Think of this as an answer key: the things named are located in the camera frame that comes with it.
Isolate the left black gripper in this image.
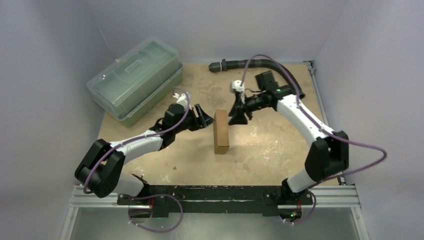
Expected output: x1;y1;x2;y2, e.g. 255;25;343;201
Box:
173;104;215;135

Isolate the brown cardboard box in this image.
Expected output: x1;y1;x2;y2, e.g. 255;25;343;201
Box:
213;109;230;155

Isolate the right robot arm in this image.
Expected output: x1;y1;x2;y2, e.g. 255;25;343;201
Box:
228;71;349;204

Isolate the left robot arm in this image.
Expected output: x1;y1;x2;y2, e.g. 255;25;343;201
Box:
74;103;214;205

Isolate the clear plastic storage box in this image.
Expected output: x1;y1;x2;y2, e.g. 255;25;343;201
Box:
86;37;183;128

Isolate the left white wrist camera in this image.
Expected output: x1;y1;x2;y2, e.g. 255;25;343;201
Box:
172;92;188;107

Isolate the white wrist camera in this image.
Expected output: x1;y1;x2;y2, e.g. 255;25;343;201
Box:
229;80;246;104
172;92;188;107

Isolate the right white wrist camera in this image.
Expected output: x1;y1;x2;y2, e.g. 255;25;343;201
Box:
229;80;246;104

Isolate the black corrugated hose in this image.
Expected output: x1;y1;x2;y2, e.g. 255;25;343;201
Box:
208;58;306;100

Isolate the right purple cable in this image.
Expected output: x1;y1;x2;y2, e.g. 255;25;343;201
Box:
240;54;388;227

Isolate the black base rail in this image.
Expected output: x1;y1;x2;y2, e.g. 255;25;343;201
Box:
117;185;314;218

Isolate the aluminium frame profile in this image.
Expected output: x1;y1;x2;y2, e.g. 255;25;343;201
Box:
60;185;369;240

